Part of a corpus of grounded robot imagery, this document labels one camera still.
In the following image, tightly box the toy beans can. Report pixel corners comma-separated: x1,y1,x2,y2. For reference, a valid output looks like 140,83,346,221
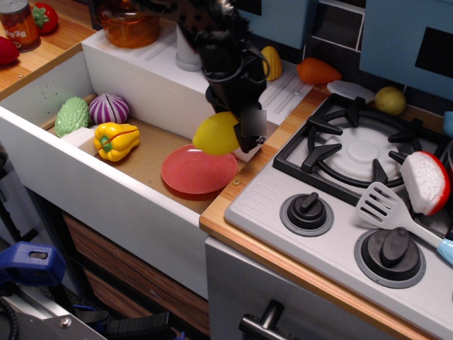
1,0,41,52

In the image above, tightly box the orange toy carrot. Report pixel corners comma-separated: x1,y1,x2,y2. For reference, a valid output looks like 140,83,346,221
297,57,343,85

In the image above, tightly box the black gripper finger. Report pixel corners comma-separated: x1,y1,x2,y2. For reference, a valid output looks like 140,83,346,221
234,109,268,153
211,101,234,113

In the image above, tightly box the red and white toy sushi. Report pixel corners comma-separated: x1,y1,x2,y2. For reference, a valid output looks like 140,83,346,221
400,151,451,215

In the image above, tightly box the green bumpy toy gourd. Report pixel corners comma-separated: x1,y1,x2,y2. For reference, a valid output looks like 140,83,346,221
55,96,90,137

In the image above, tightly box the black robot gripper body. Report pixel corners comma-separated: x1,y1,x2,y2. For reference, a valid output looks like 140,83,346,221
205,65,267,118

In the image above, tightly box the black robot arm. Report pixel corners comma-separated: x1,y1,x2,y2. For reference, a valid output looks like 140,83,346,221
136,1,267,153

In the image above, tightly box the yellow plastic toy lemon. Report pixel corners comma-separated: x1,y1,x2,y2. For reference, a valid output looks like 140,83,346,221
192,111,239,156

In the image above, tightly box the white flat toy piece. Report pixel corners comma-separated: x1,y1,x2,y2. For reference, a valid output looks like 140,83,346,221
326,80,376,103

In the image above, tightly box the grey toy faucet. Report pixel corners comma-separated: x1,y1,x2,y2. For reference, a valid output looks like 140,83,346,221
176,25,202,72

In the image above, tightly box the yellow toy bell pepper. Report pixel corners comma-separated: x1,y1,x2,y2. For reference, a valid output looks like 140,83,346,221
93,123,140,162

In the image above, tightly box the small black stove knob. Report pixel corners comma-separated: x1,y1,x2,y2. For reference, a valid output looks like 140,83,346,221
280,192,334,237

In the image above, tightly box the grey spatula with blue handle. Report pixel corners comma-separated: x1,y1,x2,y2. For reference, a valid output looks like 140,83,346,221
355,182,452,265

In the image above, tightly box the red toy vegetable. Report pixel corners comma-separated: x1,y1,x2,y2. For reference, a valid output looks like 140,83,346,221
0,36,20,66

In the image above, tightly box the red toy strawberry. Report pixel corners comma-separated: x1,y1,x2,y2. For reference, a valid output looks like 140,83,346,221
32,3,59,34

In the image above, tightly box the orange transparent toy pot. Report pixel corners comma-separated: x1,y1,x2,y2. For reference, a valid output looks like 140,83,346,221
97,0,160,49

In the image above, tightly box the metal oven door handle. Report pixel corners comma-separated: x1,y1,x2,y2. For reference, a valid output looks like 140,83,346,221
239,300,294,340

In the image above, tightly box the large black stove knob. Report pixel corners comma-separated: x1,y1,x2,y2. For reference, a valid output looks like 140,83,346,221
354,227,426,289

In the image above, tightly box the blue plastic clamp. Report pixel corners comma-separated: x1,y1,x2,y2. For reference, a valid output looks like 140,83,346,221
1,242,66,287

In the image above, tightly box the white foam block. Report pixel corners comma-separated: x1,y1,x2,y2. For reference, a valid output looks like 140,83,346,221
61,127,98,156

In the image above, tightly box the yellow-green toy potato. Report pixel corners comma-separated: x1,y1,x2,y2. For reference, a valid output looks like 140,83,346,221
374,86,406,115

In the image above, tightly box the yellow toy corn piece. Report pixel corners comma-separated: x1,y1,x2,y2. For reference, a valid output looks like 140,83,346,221
261,46,282,81

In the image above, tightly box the purple striped toy onion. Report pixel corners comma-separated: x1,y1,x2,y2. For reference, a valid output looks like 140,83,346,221
88,93,130,125

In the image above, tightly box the red plastic plate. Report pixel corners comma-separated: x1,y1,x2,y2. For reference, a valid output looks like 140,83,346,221
161,144,238,195

